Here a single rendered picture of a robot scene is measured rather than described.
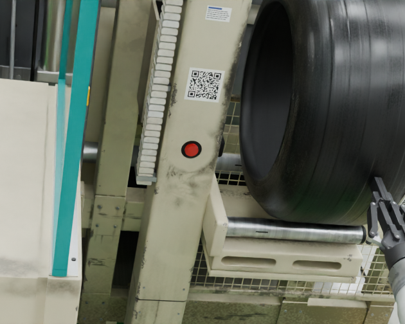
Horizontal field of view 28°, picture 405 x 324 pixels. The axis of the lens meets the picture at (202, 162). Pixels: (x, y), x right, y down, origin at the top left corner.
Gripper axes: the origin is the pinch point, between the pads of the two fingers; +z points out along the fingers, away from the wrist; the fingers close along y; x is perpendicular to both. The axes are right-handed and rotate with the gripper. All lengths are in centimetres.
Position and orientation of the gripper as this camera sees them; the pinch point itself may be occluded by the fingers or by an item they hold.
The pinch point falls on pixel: (379, 193)
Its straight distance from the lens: 165.3
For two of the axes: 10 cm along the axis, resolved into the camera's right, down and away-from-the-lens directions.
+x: -1.9, 7.6, 6.2
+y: -9.8, -0.8, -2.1
